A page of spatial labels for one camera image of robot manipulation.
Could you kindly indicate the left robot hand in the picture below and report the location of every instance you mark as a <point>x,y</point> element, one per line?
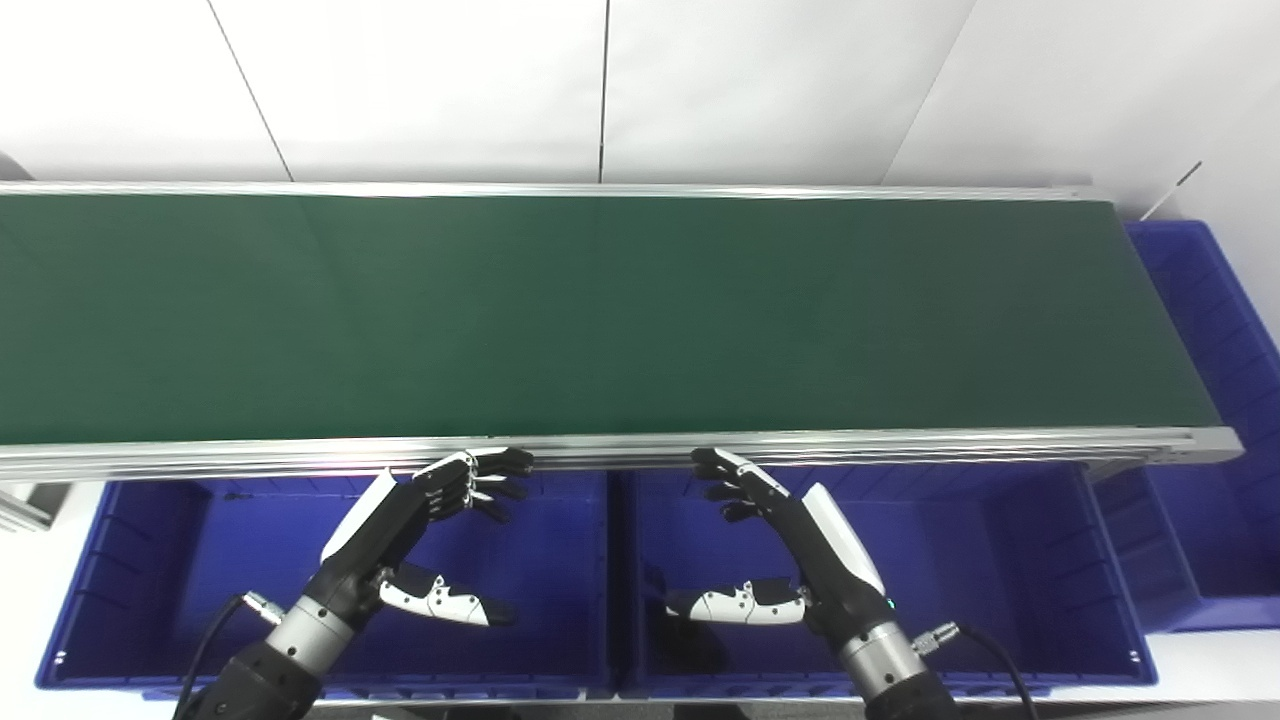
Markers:
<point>375,530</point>

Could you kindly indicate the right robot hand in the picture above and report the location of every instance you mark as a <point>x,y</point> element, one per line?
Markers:
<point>830,560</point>

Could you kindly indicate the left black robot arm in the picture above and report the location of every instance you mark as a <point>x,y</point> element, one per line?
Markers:
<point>270,670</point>

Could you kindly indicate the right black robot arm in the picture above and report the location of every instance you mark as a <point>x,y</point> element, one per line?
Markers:
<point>890,670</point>

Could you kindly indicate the blue plastic bin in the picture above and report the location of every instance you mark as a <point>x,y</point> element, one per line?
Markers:
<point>1220,510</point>
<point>200,570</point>
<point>980,570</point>

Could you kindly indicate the green conveyor belt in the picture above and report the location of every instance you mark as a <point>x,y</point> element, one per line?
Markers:
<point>620,315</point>

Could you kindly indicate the aluminium conveyor support leg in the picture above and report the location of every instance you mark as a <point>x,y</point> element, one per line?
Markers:
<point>35,505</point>

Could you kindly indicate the grey conveyor motor housing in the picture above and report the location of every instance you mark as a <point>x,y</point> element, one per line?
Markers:
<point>10,168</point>

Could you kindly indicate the thin black white rod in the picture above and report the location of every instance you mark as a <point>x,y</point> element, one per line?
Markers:
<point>1170,190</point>

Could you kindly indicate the aluminium conveyor side rail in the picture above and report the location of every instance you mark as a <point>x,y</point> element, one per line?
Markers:
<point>620,452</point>
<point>600,190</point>

